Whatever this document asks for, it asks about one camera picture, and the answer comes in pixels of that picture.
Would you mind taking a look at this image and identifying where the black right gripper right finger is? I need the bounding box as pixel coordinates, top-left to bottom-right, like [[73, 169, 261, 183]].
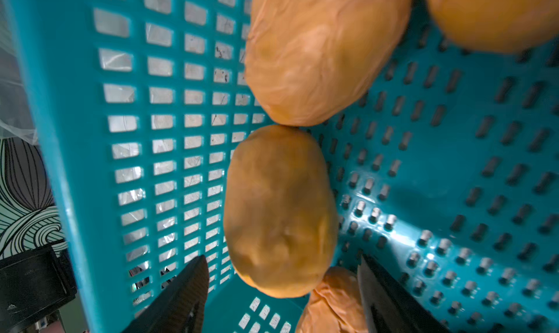
[[358, 255, 448, 333]]

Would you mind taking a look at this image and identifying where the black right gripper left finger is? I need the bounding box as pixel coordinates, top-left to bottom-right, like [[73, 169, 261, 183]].
[[124, 255, 209, 333]]

